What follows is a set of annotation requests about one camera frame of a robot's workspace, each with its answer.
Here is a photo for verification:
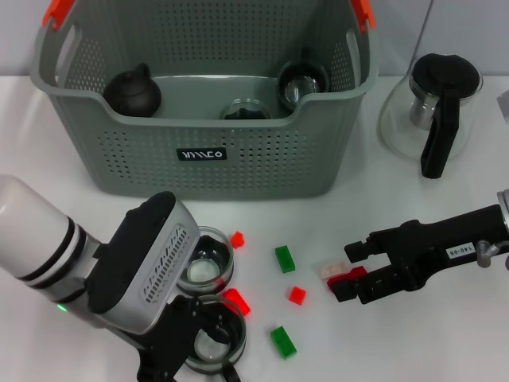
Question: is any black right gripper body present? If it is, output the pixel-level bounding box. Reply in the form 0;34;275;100
369;205;508;292

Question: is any right arm cable connector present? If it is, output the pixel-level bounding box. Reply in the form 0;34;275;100
476;240;509;271

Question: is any dark red toy brick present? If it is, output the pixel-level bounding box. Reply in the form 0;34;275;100
326;267;369;295

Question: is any black clay teapot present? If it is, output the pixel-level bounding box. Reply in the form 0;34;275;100
103;63;163;119

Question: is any green toy brick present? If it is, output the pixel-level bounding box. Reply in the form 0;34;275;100
270;325;298;361
274;245;297;275

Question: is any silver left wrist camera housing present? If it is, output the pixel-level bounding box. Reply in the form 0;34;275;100
87;190;200;333

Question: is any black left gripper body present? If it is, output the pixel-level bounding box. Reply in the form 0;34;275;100
119;297;208;382

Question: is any bright red long brick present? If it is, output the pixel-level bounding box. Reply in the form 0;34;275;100
220;288;252;318

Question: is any glass teapot black lid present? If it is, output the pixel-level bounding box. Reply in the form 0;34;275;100
377;53;484;179

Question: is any grey perforated storage bin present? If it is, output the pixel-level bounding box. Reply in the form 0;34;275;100
29;0;379;198

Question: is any glass teacup black base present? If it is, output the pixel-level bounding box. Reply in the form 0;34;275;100
177;225;235;295
276;48;331;112
174;294;247;382
220;98;274;120

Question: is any translucent white toy brick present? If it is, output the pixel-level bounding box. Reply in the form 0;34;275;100
317;260;346;279

